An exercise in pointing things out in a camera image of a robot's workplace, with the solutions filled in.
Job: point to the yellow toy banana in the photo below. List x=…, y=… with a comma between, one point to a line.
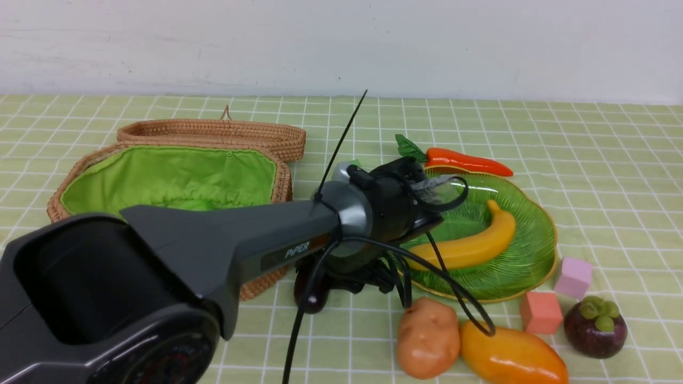
x=473, y=250

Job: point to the green checkered tablecloth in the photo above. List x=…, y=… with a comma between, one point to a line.
x=608, y=174

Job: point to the light purple foam cube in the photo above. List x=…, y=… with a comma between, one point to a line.
x=574, y=279

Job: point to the dark purple toy eggplant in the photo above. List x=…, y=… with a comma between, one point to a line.
x=318, y=296

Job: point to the woven wicker basket green lining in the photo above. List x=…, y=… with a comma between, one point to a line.
x=198, y=178

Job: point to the green glass leaf plate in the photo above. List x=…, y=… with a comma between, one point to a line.
x=529, y=261

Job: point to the woven wicker basket lid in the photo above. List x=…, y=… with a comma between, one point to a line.
x=284, y=141

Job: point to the purple toy mangosteen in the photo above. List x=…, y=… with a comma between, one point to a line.
x=595, y=327

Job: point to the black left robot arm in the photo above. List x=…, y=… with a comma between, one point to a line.
x=145, y=297

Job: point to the orange toy carrot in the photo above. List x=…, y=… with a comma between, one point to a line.
x=450, y=161

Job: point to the pink-red foam cube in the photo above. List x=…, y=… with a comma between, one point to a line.
x=540, y=312

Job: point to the orange toy mango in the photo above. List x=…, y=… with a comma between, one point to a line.
x=510, y=356

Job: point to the brown toy potato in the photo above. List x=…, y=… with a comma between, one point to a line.
x=428, y=339

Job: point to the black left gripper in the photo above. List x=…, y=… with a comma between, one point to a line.
x=382, y=206

